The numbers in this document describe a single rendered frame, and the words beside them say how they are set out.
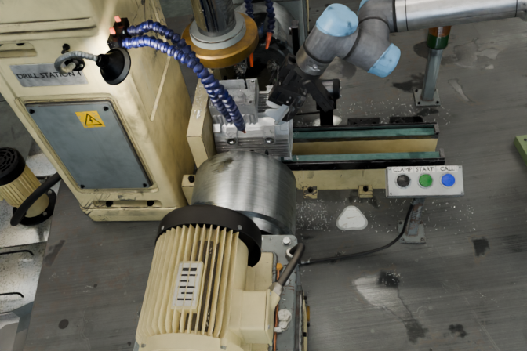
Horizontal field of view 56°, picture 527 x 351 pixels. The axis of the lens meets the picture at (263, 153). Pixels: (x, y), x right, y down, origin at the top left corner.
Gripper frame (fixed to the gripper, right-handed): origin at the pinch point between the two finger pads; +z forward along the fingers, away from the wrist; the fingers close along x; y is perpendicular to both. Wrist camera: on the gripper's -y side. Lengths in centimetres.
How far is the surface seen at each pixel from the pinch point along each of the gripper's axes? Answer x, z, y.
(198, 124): 4.9, 5.4, 19.5
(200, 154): 8.9, 11.8, 16.4
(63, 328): 44, 54, 35
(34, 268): 8, 107, 51
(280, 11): -41.2, -3.7, 3.3
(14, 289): 17, 110, 55
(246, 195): 27.8, -3.2, 8.2
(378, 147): -9.0, 5.7, -34.7
